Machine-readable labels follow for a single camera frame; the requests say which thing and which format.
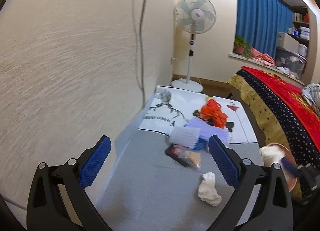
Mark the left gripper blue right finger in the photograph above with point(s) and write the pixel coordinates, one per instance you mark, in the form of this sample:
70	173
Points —
272	208

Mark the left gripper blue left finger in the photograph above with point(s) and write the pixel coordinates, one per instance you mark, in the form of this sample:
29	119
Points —
57	198

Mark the pink trash bin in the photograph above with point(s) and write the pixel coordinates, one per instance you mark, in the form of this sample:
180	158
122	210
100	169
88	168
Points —
277	153

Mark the white tissue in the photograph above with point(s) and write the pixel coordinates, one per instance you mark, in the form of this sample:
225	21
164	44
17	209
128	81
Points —
207	191

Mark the clear plastic wrapper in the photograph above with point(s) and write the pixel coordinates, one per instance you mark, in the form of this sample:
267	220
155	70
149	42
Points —
195	158

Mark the blue plastic wrapper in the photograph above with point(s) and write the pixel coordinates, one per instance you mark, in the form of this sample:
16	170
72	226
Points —
201	144

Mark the lavender foam net wrap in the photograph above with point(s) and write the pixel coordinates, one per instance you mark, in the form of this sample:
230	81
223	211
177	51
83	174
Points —
196	128

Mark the black snack packet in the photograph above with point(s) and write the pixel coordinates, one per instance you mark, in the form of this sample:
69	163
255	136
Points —
178	154

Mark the orange plastic bag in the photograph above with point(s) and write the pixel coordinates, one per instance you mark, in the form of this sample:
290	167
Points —
212	112

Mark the navy star bed sheet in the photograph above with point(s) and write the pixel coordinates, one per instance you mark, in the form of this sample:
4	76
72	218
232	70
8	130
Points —
276	120

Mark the striped grey quilt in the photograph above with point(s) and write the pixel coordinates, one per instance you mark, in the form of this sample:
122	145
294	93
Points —
311	94

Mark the red floral blanket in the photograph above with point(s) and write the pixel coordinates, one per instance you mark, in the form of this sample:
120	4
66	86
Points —
291	95

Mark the clear storage box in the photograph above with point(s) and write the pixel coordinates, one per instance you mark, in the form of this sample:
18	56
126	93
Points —
290	63

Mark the pink folded cloth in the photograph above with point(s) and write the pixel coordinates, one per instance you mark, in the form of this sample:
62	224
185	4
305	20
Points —
266	59

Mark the grey cardboard box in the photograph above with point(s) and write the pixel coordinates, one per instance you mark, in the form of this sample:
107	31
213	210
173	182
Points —
286	42

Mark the wooden bookshelf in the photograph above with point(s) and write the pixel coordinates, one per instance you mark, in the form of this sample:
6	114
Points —
301	24

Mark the potted green plant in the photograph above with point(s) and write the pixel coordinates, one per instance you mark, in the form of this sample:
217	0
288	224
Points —
242	46

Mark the blue curtain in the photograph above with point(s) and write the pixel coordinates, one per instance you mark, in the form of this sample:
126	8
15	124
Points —
260	21

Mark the white standing fan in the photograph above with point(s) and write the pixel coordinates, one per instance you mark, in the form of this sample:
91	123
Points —
194	17

